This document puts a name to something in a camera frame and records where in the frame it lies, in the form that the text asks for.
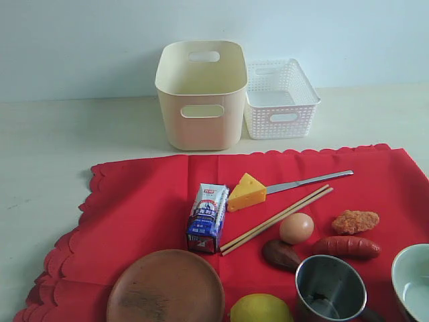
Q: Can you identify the stainless steel cup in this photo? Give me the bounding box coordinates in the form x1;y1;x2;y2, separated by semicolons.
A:
295;255;385;321

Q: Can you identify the cream plastic storage bin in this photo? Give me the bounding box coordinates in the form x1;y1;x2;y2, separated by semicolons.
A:
155;40;247;151

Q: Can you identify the fried chicken nugget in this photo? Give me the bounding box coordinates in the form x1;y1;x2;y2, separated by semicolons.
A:
331;210;380;235

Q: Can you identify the silver table knife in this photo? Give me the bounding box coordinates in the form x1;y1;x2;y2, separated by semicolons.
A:
266;170;354;195

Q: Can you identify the red scalloped cloth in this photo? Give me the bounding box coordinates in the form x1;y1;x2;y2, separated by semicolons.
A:
15;144;428;321

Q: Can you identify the brown egg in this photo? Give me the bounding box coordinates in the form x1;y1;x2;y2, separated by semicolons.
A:
280;213;314;245

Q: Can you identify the yellow cheese wedge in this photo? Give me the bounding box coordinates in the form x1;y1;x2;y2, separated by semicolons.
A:
227;173;267;212

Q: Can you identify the red sausage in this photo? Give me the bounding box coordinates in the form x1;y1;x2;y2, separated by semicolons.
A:
312;236;381;260

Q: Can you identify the brown wooden plate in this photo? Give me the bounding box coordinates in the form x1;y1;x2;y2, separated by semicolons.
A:
107;249;225;321

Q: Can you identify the dark brown chicken drumstick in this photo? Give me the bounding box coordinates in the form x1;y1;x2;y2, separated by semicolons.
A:
262;239;302;273

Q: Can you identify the white perforated plastic basket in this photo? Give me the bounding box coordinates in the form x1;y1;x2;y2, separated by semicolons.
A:
244;58;320;140

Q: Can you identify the yellow lemon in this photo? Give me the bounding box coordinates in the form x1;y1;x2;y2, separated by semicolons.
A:
229;293;294;322

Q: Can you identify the pale green ceramic bowl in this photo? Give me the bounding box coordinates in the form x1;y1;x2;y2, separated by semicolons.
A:
391;244;429;322

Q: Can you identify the lower wooden chopstick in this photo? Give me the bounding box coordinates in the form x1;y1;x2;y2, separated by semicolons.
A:
221;187;334;257

